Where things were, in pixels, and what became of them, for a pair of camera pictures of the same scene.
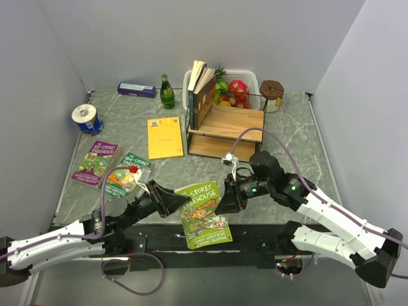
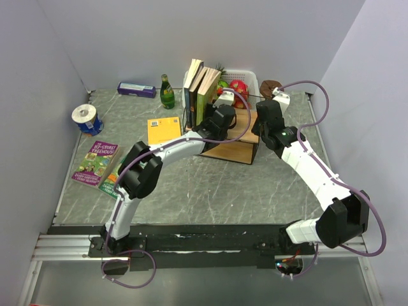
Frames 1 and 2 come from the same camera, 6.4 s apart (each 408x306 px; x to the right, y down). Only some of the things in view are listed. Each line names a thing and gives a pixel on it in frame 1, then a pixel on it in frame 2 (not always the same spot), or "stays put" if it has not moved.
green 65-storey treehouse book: (202, 225) → (206, 92)
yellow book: (164, 138) stays put
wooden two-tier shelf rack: (215, 136) stays put
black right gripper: (233, 201) → (255, 129)
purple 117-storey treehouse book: (95, 166) stays put
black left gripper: (166, 200) → (211, 109)
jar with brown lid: (273, 90) stays put
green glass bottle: (167, 94) stays put
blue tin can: (92, 128) stays put
